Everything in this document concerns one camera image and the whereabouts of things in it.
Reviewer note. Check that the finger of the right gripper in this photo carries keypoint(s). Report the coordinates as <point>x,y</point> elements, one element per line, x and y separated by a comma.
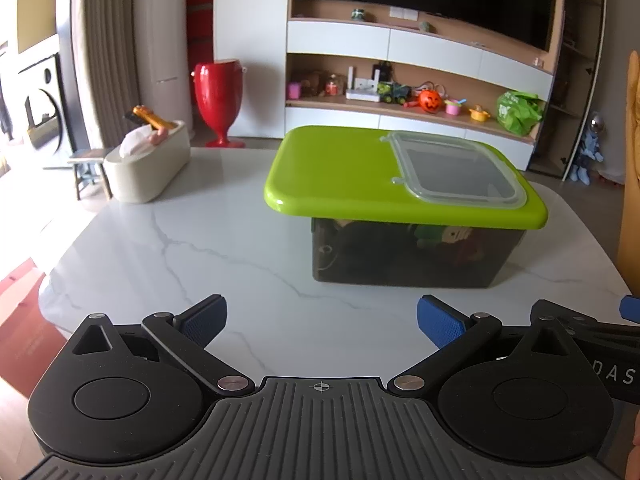
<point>630,309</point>

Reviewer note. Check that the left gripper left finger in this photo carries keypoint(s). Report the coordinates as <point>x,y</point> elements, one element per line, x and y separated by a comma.
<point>185,336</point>

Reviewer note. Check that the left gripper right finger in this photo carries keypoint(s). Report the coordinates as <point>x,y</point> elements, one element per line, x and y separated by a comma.
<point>460,341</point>

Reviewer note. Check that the green box lid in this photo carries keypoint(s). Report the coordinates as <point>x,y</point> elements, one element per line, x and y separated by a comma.
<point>399,176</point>

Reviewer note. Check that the yellow armchair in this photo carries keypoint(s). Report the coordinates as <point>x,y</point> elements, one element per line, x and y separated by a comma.
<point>629,244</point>

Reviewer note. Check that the dark translucent storage box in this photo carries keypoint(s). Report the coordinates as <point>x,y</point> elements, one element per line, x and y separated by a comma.
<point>385,254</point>

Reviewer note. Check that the green crochet doll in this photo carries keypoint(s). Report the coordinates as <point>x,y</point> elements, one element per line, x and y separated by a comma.
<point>426,236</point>

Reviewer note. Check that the blue plush toy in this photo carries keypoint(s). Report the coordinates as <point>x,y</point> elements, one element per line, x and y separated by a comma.
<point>588,150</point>

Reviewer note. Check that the cream tissue box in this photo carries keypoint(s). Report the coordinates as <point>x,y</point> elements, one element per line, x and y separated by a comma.
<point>148,159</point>

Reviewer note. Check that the small grey stool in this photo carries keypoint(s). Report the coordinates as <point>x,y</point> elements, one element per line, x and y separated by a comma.
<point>88,169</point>

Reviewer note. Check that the green plastic bag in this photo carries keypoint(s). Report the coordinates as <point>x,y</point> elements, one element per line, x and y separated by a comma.
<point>519,112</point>

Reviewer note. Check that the yellow toy pot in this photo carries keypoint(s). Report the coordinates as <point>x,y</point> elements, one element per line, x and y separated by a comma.
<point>478,114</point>

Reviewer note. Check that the pink toy cup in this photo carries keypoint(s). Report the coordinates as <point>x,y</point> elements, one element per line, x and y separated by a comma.
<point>454,107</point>

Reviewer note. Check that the orange pumpkin toy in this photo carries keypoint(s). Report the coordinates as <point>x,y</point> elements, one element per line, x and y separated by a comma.
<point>428,100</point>

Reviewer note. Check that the green toy truck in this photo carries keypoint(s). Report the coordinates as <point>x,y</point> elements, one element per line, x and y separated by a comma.
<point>394,93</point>

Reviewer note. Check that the white router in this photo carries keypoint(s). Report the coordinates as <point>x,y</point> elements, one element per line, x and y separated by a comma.
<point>360,89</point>

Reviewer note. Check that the white tv cabinet shelf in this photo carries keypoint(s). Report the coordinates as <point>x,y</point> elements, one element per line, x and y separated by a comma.
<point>466,63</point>

